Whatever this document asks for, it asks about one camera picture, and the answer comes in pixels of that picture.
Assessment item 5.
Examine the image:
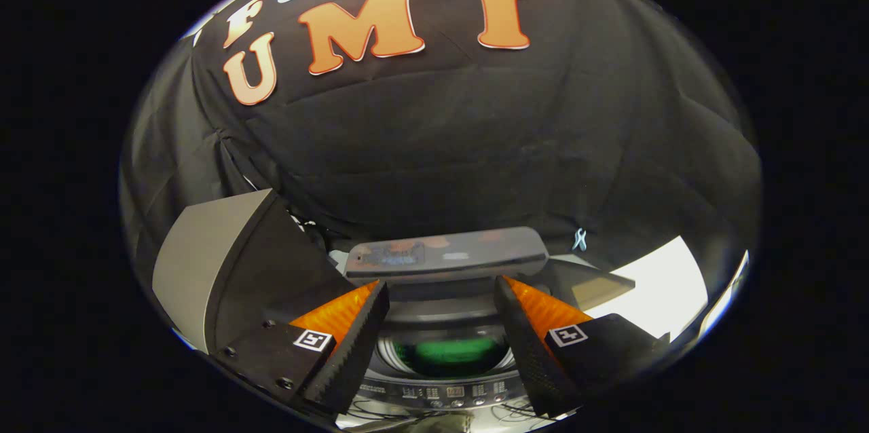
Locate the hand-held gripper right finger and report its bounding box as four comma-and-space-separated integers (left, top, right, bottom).
494, 275, 672, 420

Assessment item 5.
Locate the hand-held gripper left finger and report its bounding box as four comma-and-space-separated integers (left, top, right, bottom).
210, 280, 391, 417

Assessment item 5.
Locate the green polo shirt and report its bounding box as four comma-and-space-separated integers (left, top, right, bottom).
392, 335, 511, 371

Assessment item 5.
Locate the grey top-load washing machine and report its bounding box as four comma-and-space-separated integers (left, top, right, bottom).
339, 263, 637, 415

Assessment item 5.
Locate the dark transparent washing machine lid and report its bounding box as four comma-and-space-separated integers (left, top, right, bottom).
344, 226, 550, 286

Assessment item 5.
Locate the grey cabinet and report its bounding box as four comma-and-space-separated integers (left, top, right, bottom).
152, 189, 358, 356

